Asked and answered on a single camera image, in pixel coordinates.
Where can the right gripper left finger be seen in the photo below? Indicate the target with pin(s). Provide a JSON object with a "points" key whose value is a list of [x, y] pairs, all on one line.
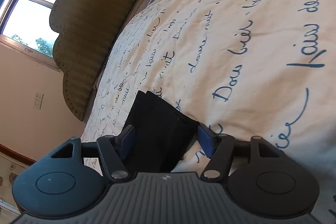
{"points": [[112, 151]]}

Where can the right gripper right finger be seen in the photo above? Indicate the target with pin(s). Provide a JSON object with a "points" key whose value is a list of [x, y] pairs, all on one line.
{"points": [[219, 149]]}

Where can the black pants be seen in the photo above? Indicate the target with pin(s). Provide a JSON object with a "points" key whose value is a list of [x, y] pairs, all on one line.
{"points": [[162, 135]]}

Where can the white script-print duvet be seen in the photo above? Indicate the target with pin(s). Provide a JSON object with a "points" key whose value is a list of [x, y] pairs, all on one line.
{"points": [[241, 67]]}

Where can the white wardrobe with wood trim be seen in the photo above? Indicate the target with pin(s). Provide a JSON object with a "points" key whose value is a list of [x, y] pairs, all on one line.
{"points": [[12, 164]]}

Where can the olive green scalloped headboard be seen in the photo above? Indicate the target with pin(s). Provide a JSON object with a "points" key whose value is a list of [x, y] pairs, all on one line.
{"points": [[87, 30]]}

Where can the window with white frame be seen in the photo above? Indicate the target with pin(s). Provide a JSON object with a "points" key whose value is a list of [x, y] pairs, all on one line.
{"points": [[28, 6]]}

